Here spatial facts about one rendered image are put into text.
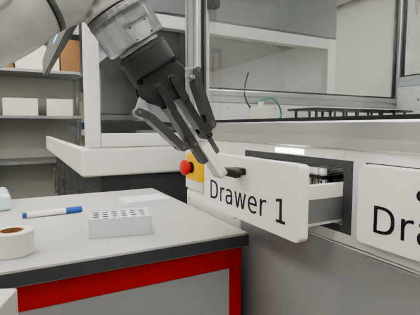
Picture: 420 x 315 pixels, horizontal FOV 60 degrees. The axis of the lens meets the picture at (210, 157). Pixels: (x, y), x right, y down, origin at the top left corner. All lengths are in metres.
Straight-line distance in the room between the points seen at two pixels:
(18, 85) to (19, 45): 4.20
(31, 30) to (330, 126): 0.44
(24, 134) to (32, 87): 0.54
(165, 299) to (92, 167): 0.71
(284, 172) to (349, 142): 0.11
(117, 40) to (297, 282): 0.51
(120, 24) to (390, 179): 0.40
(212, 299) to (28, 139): 4.06
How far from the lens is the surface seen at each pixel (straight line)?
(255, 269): 0.82
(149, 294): 0.74
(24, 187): 4.73
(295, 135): 0.67
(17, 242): 0.71
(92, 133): 1.34
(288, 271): 0.73
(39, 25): 0.51
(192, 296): 0.78
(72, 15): 0.52
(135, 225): 0.77
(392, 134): 0.54
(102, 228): 0.77
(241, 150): 0.81
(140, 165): 1.39
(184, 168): 0.92
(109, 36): 0.52
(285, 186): 0.54
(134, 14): 0.52
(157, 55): 0.52
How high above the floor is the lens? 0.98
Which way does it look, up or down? 5 degrees down
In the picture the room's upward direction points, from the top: straight up
